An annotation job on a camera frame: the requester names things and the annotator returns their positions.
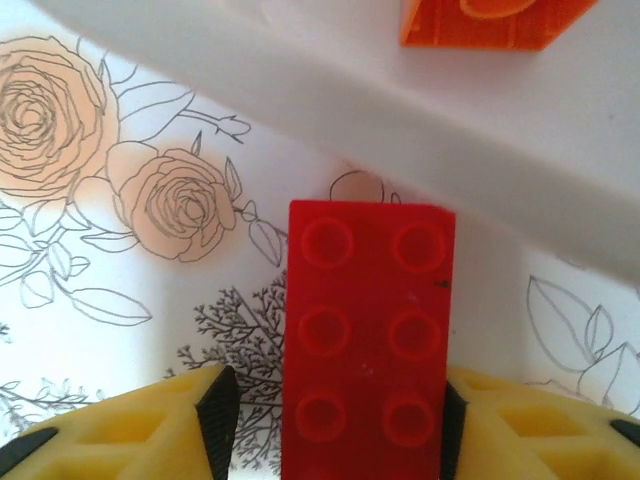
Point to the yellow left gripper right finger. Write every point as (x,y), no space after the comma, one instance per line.
(540,440)

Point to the orange lego brick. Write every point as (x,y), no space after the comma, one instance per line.
(450,30)

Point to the white plastic tub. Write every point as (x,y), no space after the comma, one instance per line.
(350,100)

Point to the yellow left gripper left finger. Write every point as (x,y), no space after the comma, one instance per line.
(125,440)

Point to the red lego brick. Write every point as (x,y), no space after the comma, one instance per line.
(370,350)

